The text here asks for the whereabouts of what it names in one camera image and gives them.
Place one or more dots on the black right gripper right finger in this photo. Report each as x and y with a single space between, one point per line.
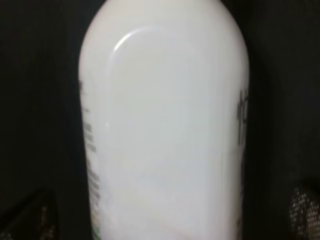
304 210

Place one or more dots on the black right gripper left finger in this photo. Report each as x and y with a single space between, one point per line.
35 217

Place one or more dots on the white milk bottle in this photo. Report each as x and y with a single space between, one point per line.
164 88

